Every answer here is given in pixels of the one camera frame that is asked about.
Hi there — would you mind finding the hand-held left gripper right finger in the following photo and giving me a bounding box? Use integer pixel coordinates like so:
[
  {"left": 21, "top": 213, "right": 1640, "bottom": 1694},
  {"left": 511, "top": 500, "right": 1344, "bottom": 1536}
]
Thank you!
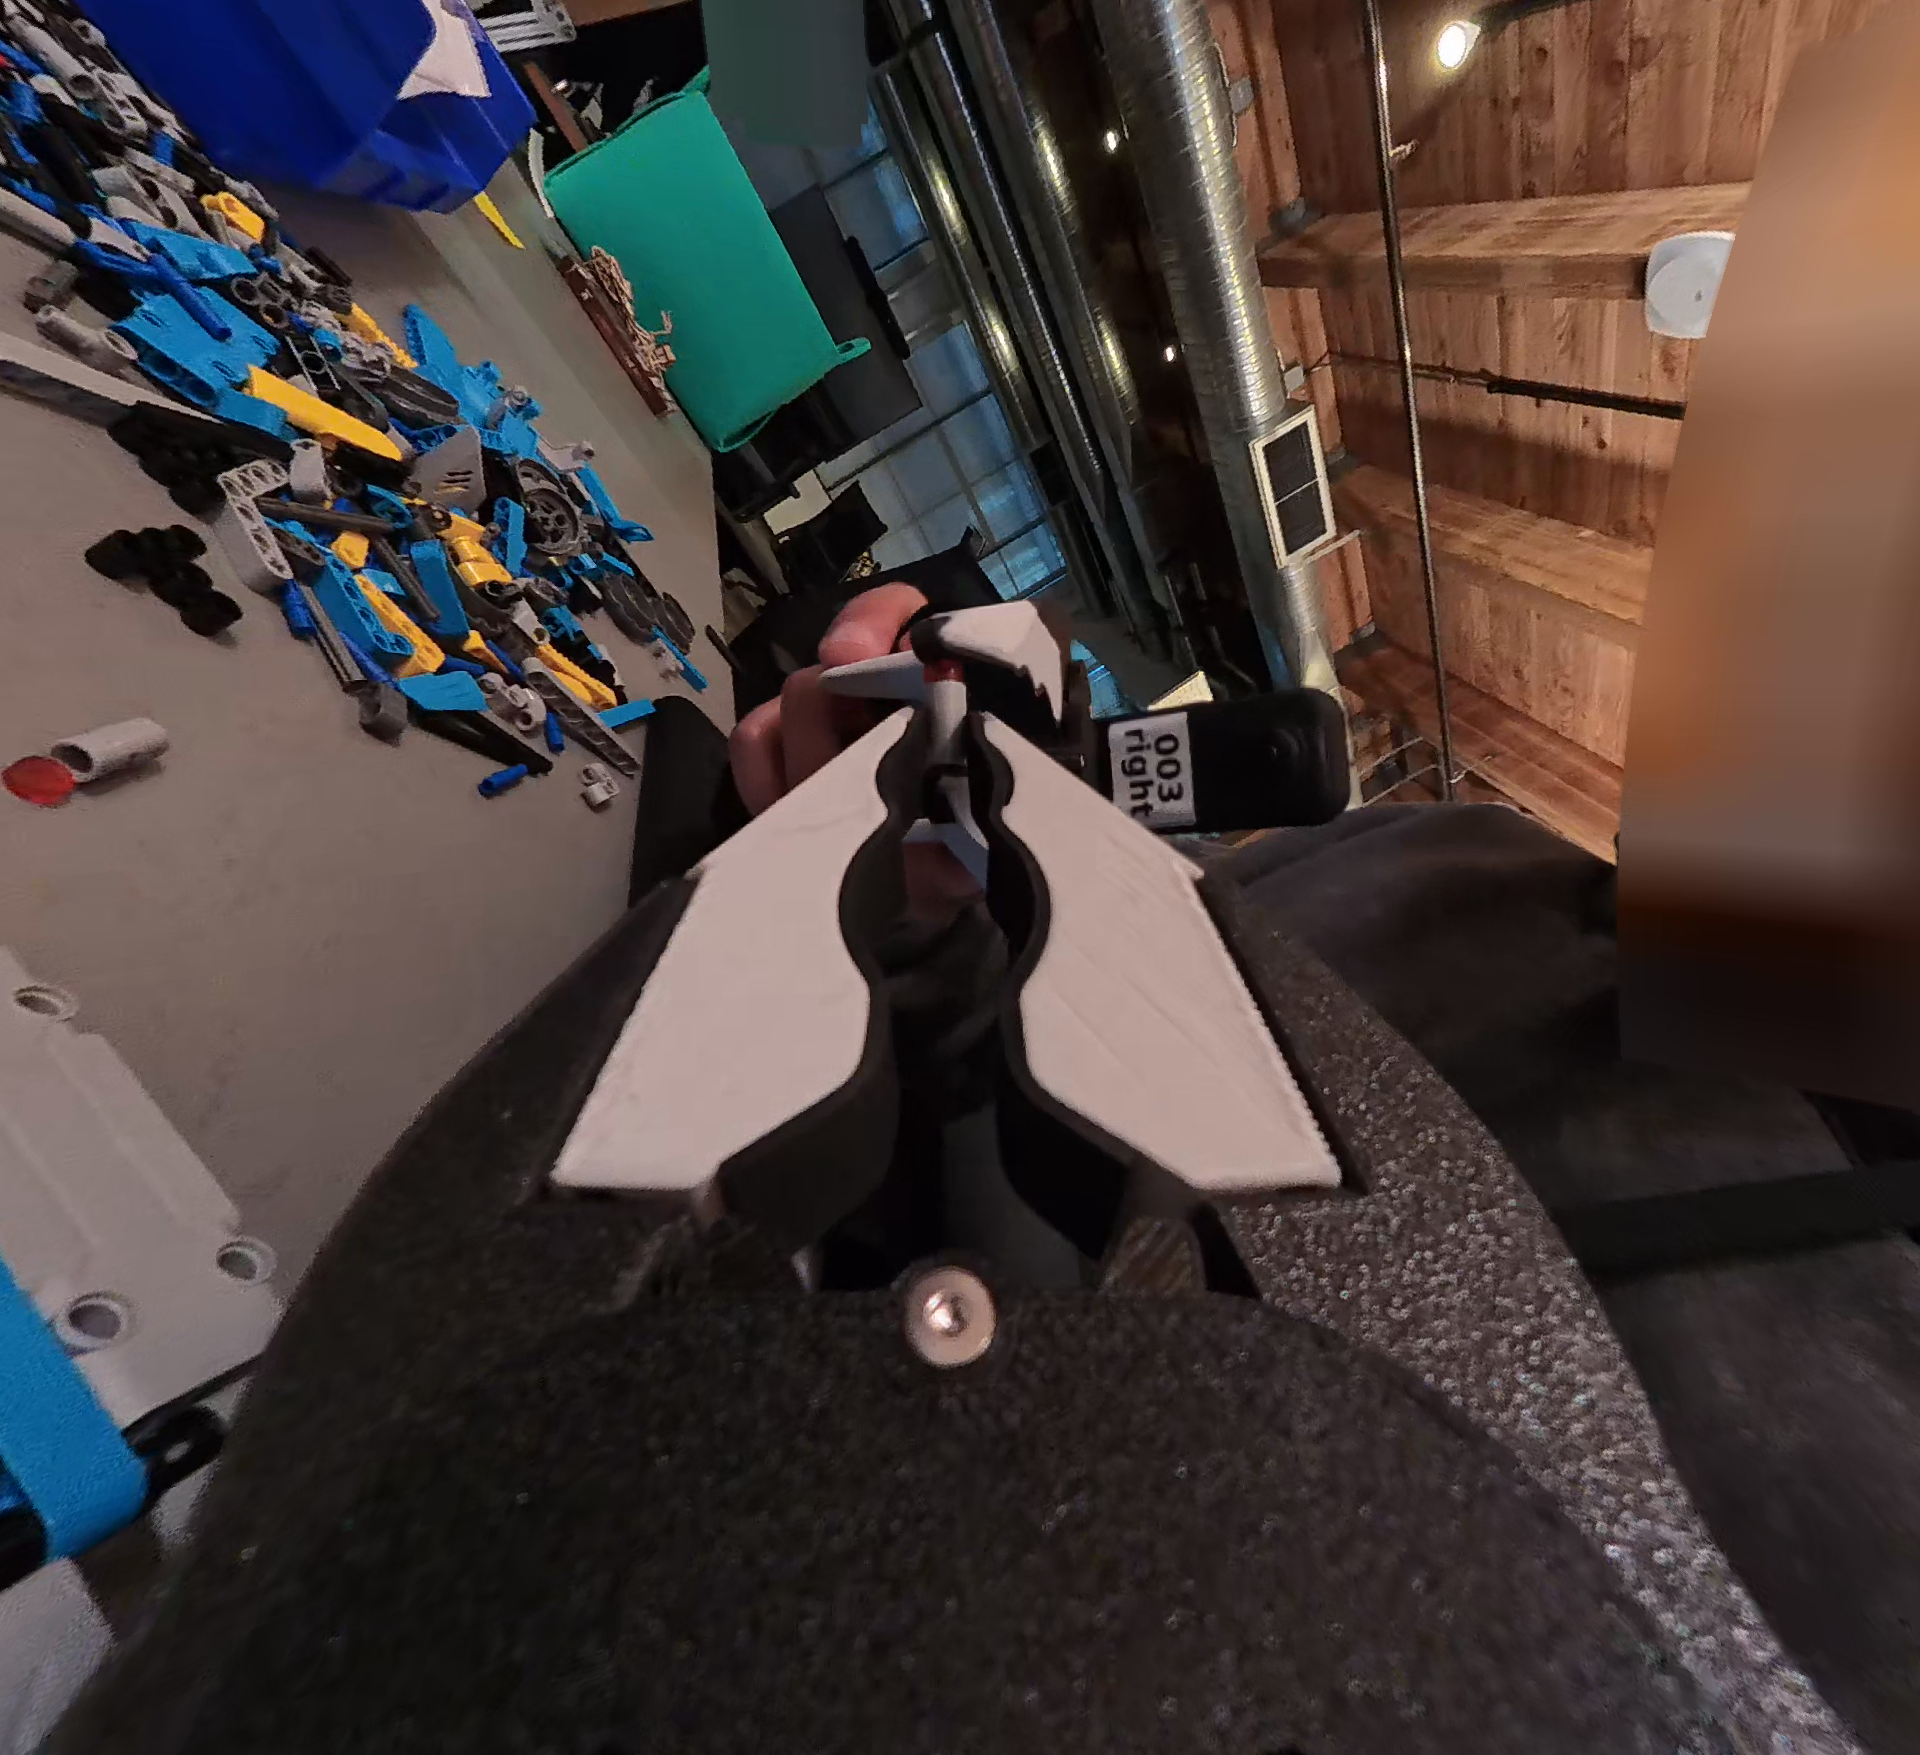
[{"left": 965, "top": 717, "right": 1344, "bottom": 1213}]

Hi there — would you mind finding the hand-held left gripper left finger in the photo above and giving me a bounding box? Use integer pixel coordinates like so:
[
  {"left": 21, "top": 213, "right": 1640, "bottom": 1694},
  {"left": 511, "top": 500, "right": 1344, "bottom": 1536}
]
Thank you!
[{"left": 548, "top": 709, "right": 923, "bottom": 1227}]

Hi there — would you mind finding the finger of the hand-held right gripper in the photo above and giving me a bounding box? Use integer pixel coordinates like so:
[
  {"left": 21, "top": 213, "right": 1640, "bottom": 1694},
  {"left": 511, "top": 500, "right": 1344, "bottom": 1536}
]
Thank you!
[
  {"left": 916, "top": 599, "right": 1073, "bottom": 724},
  {"left": 815, "top": 653, "right": 943, "bottom": 710}
]

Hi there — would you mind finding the pile of blue yellow pieces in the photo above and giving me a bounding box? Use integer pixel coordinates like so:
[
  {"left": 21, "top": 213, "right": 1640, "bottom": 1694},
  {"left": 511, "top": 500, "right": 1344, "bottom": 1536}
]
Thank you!
[{"left": 0, "top": 0, "right": 711, "bottom": 813}]

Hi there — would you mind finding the person's right hand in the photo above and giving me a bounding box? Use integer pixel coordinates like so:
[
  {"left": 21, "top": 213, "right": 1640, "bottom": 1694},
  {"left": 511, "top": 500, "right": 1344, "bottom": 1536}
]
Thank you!
[{"left": 726, "top": 584, "right": 937, "bottom": 828}]

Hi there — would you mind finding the white vent panel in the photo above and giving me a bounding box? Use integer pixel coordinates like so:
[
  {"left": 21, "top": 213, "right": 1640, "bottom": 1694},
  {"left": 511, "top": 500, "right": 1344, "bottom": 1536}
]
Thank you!
[{"left": 1249, "top": 402, "right": 1342, "bottom": 569}]

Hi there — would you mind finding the small wooden model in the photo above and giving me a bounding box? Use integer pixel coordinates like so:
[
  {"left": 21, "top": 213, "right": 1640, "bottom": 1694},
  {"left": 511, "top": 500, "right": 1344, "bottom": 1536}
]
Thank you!
[{"left": 559, "top": 245, "right": 679, "bottom": 420}]

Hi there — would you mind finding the green plastic bin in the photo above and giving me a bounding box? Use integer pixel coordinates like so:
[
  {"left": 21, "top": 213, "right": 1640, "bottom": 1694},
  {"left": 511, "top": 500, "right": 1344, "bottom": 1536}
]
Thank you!
[{"left": 541, "top": 65, "right": 875, "bottom": 457}]

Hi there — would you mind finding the grey building block assembly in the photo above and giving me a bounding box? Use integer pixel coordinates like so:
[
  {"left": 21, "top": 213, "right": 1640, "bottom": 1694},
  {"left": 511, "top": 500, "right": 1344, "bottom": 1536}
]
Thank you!
[{"left": 0, "top": 944, "right": 287, "bottom": 1600}]

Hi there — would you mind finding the cluster of black bushings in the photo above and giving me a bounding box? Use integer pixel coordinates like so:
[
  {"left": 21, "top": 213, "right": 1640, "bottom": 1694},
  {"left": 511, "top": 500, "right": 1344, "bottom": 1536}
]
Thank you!
[{"left": 82, "top": 520, "right": 247, "bottom": 635}]

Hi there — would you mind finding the silver ventilation duct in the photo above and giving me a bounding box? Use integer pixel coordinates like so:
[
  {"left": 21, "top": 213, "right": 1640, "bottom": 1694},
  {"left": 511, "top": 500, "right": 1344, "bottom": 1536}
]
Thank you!
[{"left": 1043, "top": 0, "right": 1359, "bottom": 805}]

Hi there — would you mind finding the white wall device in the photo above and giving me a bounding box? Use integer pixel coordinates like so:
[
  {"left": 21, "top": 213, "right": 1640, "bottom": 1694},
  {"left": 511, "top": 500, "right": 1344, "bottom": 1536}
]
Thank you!
[{"left": 1642, "top": 231, "right": 1739, "bottom": 344}]

